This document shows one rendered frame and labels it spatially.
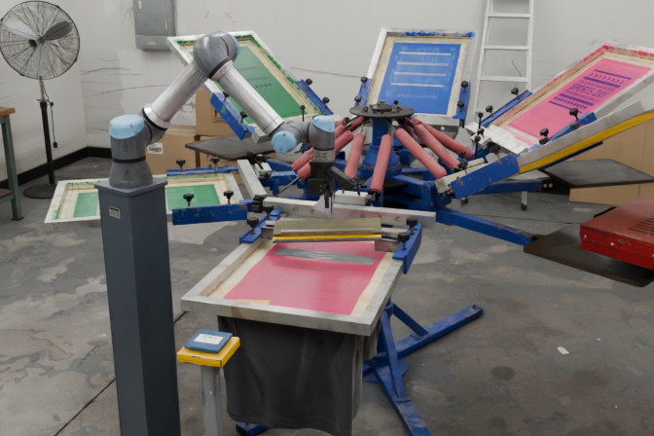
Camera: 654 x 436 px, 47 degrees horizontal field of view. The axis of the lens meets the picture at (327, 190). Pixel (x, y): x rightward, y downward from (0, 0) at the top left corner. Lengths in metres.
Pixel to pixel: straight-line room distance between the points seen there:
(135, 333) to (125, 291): 0.16
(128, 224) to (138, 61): 5.06
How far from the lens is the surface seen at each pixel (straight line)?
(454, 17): 6.65
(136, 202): 2.71
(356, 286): 2.45
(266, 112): 2.50
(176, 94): 2.73
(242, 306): 2.25
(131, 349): 2.95
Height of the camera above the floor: 1.96
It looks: 17 degrees down
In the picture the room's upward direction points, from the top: straight up
